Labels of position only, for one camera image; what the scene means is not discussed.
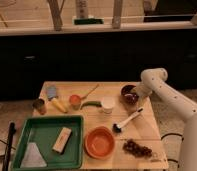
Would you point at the bunch of dark grapes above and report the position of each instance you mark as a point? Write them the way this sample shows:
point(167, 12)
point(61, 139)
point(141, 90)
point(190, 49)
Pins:
point(131, 147)

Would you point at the green chili pepper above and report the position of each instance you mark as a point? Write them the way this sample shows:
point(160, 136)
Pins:
point(91, 103)

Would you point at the black pole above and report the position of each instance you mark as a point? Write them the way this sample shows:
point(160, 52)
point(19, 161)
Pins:
point(8, 148)

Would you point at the orange wooden spoon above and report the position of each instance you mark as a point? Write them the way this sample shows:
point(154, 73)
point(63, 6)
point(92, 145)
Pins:
point(75, 100)

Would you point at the white cup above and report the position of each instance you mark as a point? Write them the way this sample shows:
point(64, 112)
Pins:
point(107, 104)

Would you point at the orange bowl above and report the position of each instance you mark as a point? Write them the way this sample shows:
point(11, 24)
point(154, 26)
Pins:
point(99, 143)

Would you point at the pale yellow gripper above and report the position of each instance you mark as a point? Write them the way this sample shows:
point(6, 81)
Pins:
point(138, 90)

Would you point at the wooden block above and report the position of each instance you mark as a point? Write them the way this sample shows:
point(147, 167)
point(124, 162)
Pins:
point(62, 139)

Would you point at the dark maroon bowl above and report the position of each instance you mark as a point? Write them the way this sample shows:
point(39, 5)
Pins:
point(128, 96)

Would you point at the yellow handled blue spatula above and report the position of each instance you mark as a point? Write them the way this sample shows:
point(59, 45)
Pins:
point(51, 92)

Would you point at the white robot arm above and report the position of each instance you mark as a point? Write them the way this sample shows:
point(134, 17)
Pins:
point(154, 80)

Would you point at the green base white stand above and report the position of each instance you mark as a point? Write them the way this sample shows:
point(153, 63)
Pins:
point(82, 15)

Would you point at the white handled dish brush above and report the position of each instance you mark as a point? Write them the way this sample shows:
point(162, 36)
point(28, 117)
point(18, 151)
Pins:
point(117, 127)

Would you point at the green plastic tray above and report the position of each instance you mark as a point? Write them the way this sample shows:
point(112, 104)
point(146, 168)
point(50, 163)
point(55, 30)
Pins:
point(44, 131)

